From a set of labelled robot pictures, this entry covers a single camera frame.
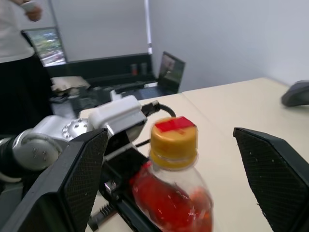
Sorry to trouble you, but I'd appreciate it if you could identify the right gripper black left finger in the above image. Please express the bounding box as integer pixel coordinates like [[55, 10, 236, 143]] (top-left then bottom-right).
[[0, 128, 109, 232]]

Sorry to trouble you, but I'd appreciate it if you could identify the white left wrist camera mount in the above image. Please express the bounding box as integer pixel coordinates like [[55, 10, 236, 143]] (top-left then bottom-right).
[[87, 95, 148, 132]]

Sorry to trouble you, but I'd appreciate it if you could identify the black framed monitor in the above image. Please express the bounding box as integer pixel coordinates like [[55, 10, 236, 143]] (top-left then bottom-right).
[[21, 27, 68, 69]]

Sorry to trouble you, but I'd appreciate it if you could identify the black keyboard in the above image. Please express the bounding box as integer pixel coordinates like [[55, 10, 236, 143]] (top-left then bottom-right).
[[115, 80, 158, 92]]

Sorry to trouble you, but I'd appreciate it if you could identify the black open laptop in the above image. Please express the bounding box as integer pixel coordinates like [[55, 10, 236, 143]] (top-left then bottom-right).
[[144, 51, 187, 97]]

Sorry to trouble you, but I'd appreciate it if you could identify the person's bare hand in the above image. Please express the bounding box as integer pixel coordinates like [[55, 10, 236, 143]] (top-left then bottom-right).
[[25, 3, 43, 23]]

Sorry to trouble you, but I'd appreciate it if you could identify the yellow bottle cap red sticker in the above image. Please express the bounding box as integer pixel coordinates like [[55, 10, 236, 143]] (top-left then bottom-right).
[[148, 116, 199, 170]]

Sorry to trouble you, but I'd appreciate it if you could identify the grey rounded object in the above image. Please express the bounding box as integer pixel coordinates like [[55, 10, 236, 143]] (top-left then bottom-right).
[[281, 80, 309, 107]]

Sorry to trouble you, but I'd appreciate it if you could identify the grey vertical window post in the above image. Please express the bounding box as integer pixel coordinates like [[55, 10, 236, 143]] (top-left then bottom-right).
[[144, 0, 155, 55]]

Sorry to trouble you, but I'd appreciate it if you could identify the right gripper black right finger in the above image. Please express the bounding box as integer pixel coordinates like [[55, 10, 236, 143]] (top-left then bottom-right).
[[233, 127, 309, 232]]

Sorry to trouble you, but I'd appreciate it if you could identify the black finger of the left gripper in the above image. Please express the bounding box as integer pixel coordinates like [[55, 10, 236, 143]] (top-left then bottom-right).
[[116, 200, 158, 232]]

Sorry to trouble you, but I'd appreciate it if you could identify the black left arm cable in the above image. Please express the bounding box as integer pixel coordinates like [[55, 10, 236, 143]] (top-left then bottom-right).
[[141, 100, 177, 119]]

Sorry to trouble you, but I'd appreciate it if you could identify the brown cardboard box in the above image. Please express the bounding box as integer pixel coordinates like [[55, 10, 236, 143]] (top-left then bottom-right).
[[50, 75, 92, 98]]

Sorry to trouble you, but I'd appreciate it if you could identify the clear bottle with red drink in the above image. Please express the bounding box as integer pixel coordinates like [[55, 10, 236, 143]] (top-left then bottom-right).
[[129, 159, 214, 232]]

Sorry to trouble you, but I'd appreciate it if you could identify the person in white shirt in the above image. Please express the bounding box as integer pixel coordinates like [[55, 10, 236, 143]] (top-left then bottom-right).
[[0, 0, 54, 137]]

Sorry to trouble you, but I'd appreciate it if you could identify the small white held object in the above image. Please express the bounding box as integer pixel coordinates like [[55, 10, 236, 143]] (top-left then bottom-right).
[[20, 0, 37, 12]]

